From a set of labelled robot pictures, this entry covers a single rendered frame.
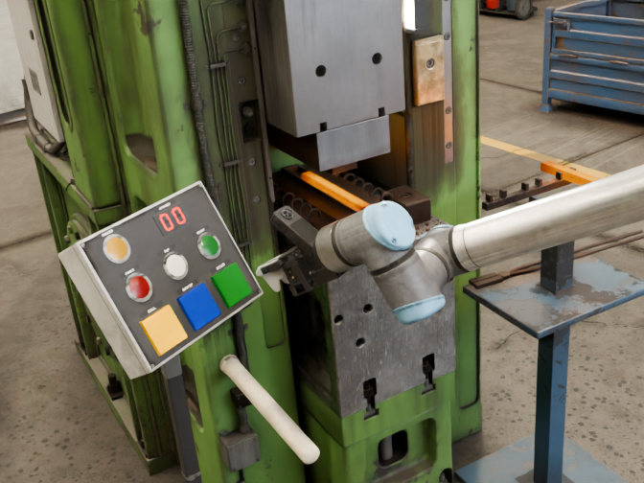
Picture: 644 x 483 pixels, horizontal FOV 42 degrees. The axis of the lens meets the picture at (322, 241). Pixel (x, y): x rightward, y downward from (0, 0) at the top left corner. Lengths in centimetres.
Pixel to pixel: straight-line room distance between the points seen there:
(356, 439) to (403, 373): 22
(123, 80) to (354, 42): 66
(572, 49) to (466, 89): 362
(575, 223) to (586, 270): 98
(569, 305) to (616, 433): 83
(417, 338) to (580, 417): 94
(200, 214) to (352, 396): 71
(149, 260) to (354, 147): 60
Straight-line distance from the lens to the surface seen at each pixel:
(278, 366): 229
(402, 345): 222
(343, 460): 234
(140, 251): 165
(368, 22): 194
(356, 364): 216
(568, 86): 601
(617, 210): 141
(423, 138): 228
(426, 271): 146
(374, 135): 201
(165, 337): 163
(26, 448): 318
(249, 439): 230
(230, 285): 175
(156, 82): 190
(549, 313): 219
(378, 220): 140
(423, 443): 253
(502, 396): 308
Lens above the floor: 182
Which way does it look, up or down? 25 degrees down
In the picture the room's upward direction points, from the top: 5 degrees counter-clockwise
